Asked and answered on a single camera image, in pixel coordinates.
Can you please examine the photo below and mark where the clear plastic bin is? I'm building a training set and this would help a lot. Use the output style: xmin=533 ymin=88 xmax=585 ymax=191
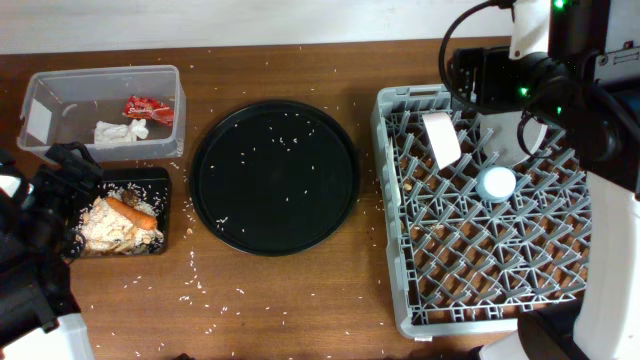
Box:
xmin=17 ymin=65 xmax=186 ymax=162

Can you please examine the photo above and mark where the black rectangular tray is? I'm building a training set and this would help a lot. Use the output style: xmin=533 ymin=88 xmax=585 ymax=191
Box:
xmin=68 ymin=167 xmax=171 ymax=258

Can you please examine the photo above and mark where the white tissue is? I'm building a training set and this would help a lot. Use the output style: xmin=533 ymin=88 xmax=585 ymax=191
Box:
xmin=94 ymin=119 xmax=149 ymax=144

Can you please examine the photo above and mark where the orange carrot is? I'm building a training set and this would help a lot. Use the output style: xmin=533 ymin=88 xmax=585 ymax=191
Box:
xmin=106 ymin=197 xmax=158 ymax=231

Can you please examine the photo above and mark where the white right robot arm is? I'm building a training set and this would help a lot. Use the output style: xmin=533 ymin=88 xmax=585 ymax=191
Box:
xmin=438 ymin=0 xmax=639 ymax=359

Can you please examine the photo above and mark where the round black tray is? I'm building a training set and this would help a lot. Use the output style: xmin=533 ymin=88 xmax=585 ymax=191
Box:
xmin=189 ymin=100 xmax=360 ymax=257

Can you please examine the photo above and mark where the light blue plastic cup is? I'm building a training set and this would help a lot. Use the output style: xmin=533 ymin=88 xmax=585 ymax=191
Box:
xmin=475 ymin=166 xmax=517 ymax=203

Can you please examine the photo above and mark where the rice and food waste pile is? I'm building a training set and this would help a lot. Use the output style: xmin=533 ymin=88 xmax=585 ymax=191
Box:
xmin=72 ymin=185 xmax=165 ymax=257

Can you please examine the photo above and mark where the grey dishwasher rack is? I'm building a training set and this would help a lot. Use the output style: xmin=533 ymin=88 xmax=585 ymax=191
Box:
xmin=371 ymin=85 xmax=591 ymax=341

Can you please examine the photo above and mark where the grey round plate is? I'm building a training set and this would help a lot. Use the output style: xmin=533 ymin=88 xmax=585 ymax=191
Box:
xmin=479 ymin=112 xmax=547 ymax=167

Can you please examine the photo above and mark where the brown food scrap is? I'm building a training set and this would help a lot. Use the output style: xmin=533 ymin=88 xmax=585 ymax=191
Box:
xmin=121 ymin=189 xmax=140 ymax=208

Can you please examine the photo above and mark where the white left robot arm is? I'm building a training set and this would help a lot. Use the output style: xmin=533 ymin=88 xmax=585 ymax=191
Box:
xmin=1 ymin=142 xmax=103 ymax=359

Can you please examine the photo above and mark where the red snack wrapper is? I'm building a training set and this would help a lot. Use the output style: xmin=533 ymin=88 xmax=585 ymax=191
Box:
xmin=123 ymin=95 xmax=175 ymax=126

